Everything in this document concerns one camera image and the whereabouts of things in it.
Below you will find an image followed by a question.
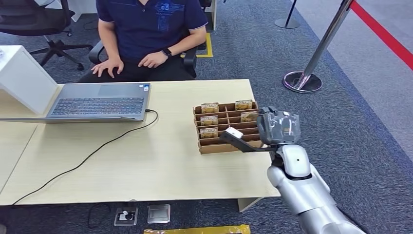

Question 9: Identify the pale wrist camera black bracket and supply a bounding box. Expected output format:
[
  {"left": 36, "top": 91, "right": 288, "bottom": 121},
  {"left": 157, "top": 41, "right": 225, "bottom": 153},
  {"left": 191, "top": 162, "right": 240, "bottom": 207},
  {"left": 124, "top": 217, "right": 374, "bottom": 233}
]
[{"left": 219, "top": 127, "right": 278, "bottom": 153}]

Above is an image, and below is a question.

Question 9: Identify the grey open laptop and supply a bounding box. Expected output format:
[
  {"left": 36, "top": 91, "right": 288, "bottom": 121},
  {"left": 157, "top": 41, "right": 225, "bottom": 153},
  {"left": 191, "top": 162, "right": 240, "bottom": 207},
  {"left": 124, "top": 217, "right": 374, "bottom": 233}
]
[{"left": 0, "top": 82, "right": 151, "bottom": 124}]

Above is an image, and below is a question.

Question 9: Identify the open floor socket box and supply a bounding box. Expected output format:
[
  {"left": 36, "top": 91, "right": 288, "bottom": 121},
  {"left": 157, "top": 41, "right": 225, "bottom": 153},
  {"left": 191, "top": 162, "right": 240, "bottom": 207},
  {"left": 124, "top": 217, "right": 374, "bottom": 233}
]
[{"left": 113, "top": 207, "right": 139, "bottom": 227}]

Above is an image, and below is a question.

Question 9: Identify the white box stand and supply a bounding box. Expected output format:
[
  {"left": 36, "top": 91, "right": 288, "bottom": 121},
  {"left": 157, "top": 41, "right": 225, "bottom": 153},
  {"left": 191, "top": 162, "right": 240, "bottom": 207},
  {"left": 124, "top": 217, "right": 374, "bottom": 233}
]
[{"left": 0, "top": 45, "right": 59, "bottom": 116}]

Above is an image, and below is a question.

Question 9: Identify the beige table leg panel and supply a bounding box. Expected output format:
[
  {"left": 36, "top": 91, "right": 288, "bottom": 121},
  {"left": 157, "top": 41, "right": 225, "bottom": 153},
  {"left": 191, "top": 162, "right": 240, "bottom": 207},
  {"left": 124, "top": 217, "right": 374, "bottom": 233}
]
[{"left": 238, "top": 197, "right": 263, "bottom": 213}]

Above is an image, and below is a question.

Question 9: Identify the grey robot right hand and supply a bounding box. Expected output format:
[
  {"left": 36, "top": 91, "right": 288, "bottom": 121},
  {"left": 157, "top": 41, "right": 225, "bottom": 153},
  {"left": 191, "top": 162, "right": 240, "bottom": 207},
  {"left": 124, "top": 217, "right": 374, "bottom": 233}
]
[{"left": 248, "top": 106, "right": 301, "bottom": 146}]

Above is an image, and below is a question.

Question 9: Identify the yellow floor tape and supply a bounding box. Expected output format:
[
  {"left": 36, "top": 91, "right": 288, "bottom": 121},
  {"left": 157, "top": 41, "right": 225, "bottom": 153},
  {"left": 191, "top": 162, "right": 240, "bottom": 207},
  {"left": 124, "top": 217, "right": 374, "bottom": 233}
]
[{"left": 180, "top": 33, "right": 214, "bottom": 58}]

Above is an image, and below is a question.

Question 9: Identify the dark stanchion post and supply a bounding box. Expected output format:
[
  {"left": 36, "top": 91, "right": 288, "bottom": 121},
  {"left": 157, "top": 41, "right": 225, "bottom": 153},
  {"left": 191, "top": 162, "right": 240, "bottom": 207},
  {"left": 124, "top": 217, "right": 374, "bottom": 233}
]
[{"left": 274, "top": 0, "right": 300, "bottom": 30}]

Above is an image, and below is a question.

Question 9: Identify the red barrier belt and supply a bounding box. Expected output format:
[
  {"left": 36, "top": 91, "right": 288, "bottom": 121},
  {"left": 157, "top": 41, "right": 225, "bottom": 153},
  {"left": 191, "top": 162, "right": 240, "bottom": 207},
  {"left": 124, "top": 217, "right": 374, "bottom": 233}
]
[{"left": 350, "top": 0, "right": 413, "bottom": 71}]

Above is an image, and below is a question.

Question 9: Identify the closed floor socket cover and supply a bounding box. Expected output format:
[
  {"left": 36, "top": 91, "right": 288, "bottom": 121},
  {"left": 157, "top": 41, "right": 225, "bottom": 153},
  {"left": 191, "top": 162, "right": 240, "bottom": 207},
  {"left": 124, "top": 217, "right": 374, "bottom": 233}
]
[{"left": 147, "top": 204, "right": 171, "bottom": 224}]

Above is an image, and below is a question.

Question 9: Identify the brown wooden card holder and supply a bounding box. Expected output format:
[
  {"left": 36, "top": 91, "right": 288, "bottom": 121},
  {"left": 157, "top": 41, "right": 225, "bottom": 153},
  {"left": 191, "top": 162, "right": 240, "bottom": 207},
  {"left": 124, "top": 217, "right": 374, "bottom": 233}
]
[{"left": 193, "top": 101, "right": 263, "bottom": 155}]

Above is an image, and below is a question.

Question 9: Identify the black empty office chair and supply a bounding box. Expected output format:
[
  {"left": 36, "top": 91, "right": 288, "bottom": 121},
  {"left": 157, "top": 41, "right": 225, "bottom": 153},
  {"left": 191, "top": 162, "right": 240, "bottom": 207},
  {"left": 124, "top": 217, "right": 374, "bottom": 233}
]
[{"left": 0, "top": 0, "right": 94, "bottom": 71}]

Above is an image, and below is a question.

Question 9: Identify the black floor socket cable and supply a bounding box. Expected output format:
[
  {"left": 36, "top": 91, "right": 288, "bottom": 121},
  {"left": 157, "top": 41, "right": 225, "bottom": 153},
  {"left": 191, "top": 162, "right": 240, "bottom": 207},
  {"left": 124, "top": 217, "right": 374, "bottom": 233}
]
[{"left": 88, "top": 203, "right": 112, "bottom": 229}]

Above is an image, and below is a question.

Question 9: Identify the person's right hand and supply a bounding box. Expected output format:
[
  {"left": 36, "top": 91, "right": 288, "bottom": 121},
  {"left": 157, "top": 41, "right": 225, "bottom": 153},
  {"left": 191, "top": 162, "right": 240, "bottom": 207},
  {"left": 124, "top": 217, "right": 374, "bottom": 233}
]
[{"left": 91, "top": 58, "right": 125, "bottom": 79}]

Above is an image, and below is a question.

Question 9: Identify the yellow board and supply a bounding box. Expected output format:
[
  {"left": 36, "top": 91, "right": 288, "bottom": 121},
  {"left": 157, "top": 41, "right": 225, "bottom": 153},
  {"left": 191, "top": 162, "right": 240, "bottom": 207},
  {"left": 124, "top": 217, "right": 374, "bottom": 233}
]
[{"left": 144, "top": 225, "right": 251, "bottom": 234}]

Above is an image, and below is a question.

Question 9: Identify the person's left hand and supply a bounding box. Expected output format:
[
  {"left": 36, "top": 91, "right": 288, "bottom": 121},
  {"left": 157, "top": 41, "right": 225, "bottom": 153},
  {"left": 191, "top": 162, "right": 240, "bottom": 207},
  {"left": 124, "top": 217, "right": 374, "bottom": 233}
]
[{"left": 138, "top": 51, "right": 169, "bottom": 68}]

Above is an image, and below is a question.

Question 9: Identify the white cabinet panel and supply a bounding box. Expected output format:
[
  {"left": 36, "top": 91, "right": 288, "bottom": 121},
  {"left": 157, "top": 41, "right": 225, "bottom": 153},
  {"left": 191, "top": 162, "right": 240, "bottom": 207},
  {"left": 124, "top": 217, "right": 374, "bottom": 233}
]
[{"left": 206, "top": 0, "right": 218, "bottom": 32}]

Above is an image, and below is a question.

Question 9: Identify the person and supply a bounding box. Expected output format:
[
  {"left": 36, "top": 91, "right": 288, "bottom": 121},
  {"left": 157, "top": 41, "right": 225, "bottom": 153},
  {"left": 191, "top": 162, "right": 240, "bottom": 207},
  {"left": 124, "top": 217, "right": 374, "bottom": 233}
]
[{"left": 77, "top": 0, "right": 209, "bottom": 83}]

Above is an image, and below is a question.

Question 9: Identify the person's hand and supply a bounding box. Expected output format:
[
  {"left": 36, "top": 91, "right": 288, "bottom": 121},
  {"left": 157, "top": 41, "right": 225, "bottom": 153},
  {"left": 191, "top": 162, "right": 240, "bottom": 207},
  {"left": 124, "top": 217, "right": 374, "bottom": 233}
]
[
  {"left": 91, "top": 58, "right": 125, "bottom": 79},
  {"left": 138, "top": 51, "right": 169, "bottom": 68}
]

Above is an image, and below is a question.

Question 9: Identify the silver stanchion post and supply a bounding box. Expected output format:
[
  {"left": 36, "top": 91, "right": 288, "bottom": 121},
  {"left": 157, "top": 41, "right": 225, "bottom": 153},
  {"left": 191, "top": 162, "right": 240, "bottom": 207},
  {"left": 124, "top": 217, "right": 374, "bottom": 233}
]
[{"left": 282, "top": 0, "right": 354, "bottom": 94}]

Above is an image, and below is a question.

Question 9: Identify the black laptop power cable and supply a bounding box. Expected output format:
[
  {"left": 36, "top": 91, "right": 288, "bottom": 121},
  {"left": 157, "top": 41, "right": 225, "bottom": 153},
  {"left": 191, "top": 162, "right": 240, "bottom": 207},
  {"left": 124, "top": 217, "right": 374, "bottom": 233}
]
[{"left": 11, "top": 109, "right": 159, "bottom": 206}]

